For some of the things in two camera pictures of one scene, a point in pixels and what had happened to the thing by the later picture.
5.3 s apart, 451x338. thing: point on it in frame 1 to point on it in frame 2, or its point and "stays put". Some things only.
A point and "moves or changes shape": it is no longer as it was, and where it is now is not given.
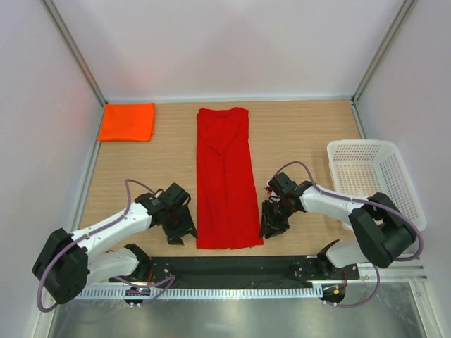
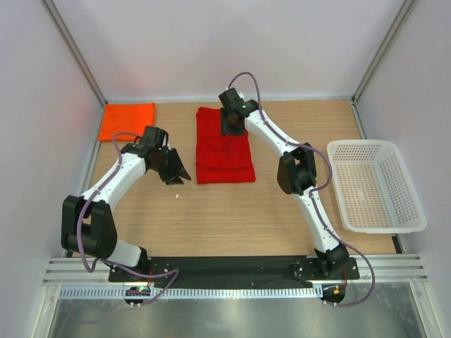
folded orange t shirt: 127,122 stays put
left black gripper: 175,236 to 173,177
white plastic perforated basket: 363,168 stays put
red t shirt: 227,214 moves or changes shape
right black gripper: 278,227 to 224,129
